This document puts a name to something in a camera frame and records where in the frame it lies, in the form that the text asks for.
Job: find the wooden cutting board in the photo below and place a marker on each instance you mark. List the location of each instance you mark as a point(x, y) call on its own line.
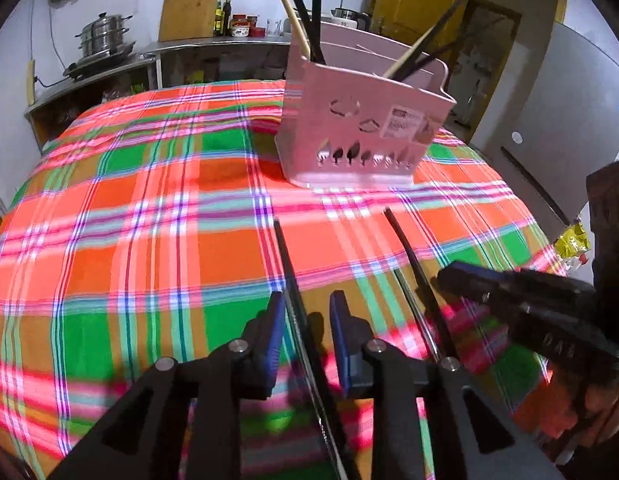
point(189, 7)

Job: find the pink plastic utensil holder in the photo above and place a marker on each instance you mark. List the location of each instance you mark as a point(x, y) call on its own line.
point(339, 135)

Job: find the steel steamer pot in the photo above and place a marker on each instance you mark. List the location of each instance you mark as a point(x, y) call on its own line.
point(104, 35)

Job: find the dark oil bottle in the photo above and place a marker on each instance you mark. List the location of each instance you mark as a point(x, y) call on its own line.
point(218, 17)
point(227, 15)

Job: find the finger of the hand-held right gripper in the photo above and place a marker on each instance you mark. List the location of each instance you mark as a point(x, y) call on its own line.
point(469, 285)
point(554, 282)

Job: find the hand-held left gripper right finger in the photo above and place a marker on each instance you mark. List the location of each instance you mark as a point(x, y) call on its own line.
point(341, 345)

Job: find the steel kitchen counter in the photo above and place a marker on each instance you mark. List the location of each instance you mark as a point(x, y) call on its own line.
point(139, 75)

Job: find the person's right hand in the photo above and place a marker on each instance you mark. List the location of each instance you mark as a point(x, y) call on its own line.
point(602, 410)

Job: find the black induction cooker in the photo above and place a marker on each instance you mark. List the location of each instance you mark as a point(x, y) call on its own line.
point(101, 66)

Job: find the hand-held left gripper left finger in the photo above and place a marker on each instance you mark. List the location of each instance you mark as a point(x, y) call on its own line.
point(275, 345)

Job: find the yellow snack bag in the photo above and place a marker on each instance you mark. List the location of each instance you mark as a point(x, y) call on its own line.
point(572, 242)

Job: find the black chopstick with silver band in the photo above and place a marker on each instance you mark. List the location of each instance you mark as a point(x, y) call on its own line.
point(288, 270)

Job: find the grey refrigerator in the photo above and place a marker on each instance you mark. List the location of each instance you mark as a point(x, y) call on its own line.
point(549, 110)

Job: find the steel electric kettle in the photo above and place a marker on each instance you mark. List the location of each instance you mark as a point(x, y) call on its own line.
point(349, 16)

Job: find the light wooden chopstick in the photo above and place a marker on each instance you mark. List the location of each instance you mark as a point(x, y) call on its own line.
point(409, 55)
point(289, 15)

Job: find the plaid tablecloth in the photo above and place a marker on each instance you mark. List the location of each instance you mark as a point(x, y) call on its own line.
point(139, 260)

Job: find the yellow power strip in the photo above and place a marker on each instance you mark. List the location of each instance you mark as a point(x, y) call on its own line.
point(31, 82)

